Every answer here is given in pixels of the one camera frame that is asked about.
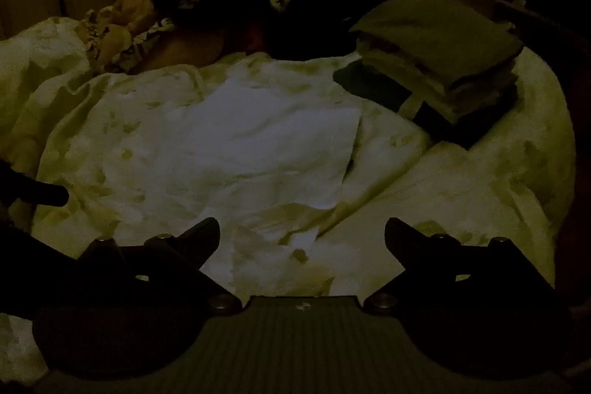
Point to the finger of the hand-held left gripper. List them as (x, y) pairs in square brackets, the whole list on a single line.
[(32, 255), (37, 192)]

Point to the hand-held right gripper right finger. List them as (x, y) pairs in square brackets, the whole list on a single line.
[(398, 231)]

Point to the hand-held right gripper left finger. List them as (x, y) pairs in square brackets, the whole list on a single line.
[(206, 231)]

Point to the small white cloth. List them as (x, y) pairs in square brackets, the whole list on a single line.
[(258, 144)]

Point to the stack of folded clothes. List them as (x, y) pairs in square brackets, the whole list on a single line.
[(438, 34)]

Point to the pale printed bed blanket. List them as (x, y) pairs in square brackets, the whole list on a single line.
[(485, 191)]

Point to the yellow patterned cloth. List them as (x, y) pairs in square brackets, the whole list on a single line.
[(121, 29)]

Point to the dark wooden bed frame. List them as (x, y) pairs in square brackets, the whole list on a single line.
[(549, 20)]

